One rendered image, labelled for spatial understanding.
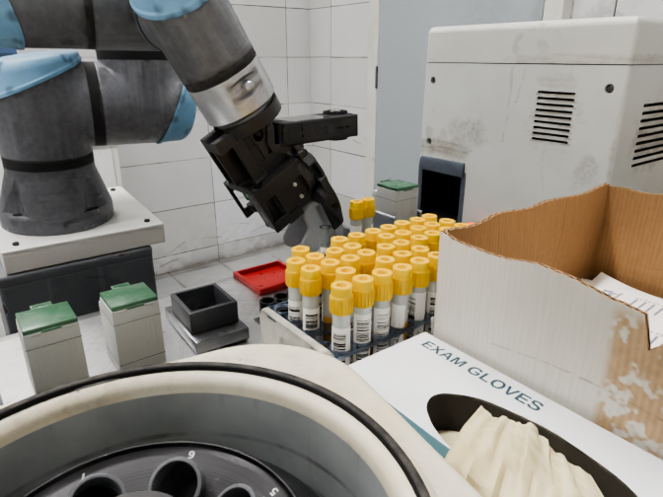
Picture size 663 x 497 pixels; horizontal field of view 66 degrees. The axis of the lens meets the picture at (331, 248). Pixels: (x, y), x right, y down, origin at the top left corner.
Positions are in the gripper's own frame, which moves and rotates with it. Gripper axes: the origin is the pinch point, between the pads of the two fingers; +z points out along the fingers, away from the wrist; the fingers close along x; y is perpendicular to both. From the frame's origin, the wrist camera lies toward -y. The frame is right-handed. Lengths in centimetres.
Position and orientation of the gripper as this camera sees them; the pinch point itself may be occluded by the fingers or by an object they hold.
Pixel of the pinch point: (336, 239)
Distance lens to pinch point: 63.9
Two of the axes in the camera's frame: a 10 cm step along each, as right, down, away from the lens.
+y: -6.9, 6.5, -3.1
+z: 4.0, 7.1, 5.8
